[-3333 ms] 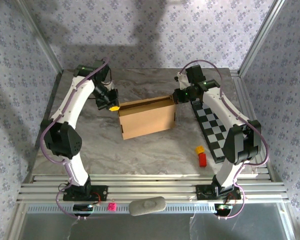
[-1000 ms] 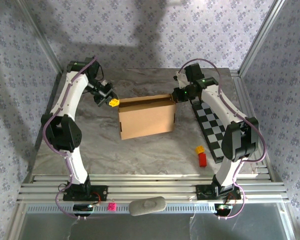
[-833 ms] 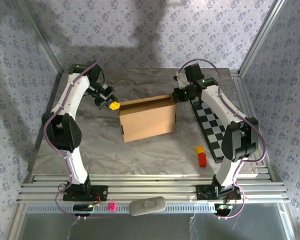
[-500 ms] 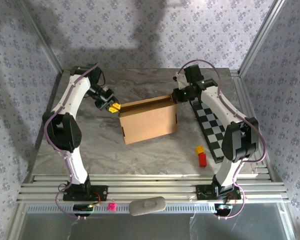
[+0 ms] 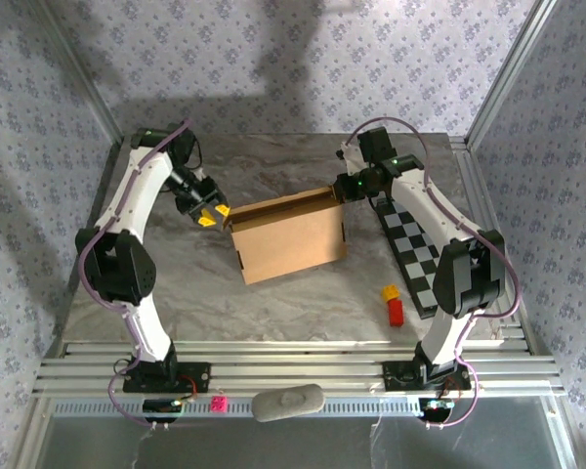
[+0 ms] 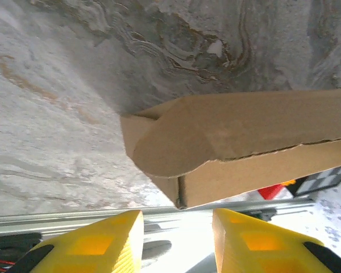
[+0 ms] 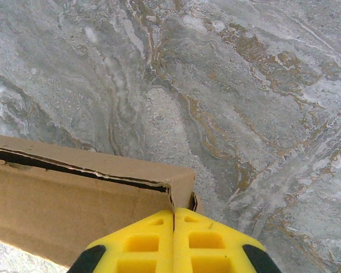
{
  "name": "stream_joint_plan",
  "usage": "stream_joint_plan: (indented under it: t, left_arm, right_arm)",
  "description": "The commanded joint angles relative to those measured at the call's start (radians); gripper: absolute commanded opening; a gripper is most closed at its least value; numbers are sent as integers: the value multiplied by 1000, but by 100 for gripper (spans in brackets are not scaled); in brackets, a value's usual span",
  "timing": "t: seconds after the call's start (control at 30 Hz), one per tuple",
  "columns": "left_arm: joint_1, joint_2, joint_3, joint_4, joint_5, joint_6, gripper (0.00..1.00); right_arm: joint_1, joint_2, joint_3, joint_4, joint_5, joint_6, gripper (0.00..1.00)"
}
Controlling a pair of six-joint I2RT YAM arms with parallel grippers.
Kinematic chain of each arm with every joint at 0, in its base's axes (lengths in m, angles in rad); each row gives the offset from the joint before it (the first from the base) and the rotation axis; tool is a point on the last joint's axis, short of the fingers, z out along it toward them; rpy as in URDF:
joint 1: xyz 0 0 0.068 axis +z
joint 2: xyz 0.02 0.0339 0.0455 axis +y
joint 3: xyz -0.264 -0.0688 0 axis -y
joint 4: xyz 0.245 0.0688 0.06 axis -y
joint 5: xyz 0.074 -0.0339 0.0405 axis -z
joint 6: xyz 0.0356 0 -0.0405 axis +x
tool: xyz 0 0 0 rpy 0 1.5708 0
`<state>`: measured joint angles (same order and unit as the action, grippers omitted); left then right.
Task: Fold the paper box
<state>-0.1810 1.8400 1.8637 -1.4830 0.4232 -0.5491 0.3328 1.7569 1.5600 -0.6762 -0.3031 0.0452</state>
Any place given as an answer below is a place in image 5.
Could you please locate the brown cardboard box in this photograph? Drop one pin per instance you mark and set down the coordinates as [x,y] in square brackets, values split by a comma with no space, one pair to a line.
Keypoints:
[288,244]

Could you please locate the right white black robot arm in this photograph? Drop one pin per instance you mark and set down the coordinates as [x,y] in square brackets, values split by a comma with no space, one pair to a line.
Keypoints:
[420,205]

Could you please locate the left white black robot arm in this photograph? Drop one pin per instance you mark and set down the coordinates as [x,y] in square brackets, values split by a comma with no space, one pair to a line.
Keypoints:
[132,195]

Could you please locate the black white checkerboard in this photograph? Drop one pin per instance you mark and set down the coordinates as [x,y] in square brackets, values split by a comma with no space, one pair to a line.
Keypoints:
[410,239]

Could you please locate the yellow toy brick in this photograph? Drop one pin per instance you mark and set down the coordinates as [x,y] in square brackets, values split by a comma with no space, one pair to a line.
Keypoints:
[390,293]

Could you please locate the red toy brick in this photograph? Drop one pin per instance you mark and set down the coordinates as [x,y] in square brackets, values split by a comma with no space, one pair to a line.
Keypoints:
[396,312]

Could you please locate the pink toy brick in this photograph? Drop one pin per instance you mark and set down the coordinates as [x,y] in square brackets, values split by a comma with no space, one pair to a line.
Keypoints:
[219,404]

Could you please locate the left small circuit board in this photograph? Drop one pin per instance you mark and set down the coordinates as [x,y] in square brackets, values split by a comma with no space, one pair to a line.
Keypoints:
[161,406]

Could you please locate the small circuit board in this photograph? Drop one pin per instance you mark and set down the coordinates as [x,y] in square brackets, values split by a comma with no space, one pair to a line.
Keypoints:
[161,406]
[434,406]

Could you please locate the grey oval stone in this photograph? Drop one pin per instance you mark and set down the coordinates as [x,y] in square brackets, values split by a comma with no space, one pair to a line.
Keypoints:
[288,403]

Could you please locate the right small circuit board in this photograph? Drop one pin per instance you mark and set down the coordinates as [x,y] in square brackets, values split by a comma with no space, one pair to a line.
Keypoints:
[434,406]

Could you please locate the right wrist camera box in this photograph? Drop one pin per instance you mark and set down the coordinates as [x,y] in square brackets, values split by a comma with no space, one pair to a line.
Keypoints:
[376,144]

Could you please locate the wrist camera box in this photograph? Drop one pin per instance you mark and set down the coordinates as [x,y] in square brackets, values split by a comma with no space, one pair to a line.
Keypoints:
[376,144]
[185,146]

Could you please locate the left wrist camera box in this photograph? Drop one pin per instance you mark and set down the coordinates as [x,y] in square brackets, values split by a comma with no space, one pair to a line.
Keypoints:
[185,146]

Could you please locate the aluminium side rail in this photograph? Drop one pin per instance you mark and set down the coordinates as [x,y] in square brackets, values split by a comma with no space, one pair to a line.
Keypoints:
[483,195]

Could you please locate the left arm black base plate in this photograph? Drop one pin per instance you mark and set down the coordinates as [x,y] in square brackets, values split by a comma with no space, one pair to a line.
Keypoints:
[195,376]

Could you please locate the aluminium corner post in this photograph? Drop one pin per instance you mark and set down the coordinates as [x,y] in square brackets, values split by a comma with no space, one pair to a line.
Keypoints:
[509,68]
[81,68]

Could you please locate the aluminium rail frame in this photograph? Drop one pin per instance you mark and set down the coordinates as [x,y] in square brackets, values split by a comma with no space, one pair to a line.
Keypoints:
[298,366]

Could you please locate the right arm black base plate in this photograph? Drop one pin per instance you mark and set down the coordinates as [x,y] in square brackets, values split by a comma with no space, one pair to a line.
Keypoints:
[395,376]

